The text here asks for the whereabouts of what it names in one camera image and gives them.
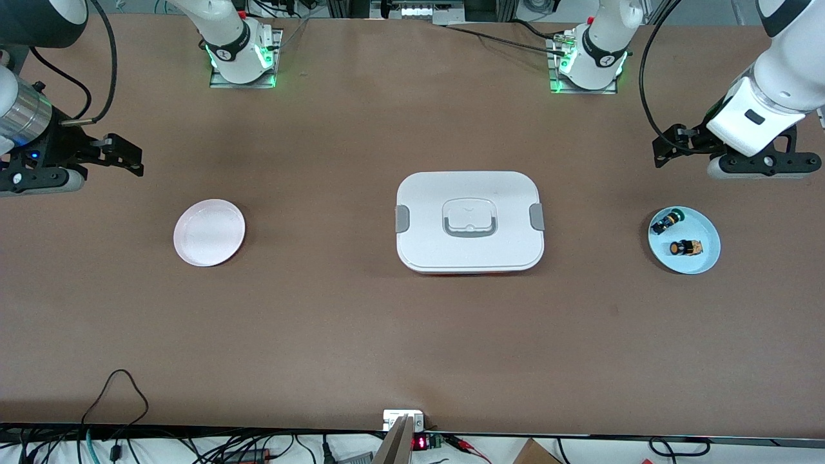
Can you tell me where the light blue round plate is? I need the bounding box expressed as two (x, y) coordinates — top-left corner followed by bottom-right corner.
(648, 206), (721, 275)

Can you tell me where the pink round plate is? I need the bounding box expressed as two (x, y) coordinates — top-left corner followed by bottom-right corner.
(173, 199), (246, 267)

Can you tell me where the brown cardboard piece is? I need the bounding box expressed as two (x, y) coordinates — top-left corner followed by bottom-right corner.
(512, 438), (563, 464)

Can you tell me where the small white electronic box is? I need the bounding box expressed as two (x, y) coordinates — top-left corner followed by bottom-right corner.
(383, 410), (425, 431)

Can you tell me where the grey metal bar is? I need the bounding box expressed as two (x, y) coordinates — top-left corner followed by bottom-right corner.
(373, 416), (415, 464)

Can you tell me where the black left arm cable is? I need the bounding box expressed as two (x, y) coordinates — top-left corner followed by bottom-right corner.
(639, 0), (685, 153)

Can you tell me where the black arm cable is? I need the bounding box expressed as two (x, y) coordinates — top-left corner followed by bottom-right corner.
(639, 0), (685, 153)
(29, 0), (119, 127)

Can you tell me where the green push-button switch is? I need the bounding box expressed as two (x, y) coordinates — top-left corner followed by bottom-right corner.
(651, 208), (685, 235)

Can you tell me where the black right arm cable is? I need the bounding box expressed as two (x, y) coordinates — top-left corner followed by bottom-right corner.
(29, 0), (119, 127)

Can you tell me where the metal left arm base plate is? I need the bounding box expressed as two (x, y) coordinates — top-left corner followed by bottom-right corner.
(547, 35), (618, 95)

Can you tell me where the thin black looped cable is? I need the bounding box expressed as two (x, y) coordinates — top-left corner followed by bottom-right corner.
(81, 369), (150, 445)

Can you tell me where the black cable on table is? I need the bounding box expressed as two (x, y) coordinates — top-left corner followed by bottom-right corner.
(445, 24), (568, 55)

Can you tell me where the white lunch box grey handle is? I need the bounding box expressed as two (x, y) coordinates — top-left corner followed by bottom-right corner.
(395, 171), (545, 276)

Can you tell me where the metal rack frame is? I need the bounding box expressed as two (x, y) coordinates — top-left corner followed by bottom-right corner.
(327, 0), (518, 26)

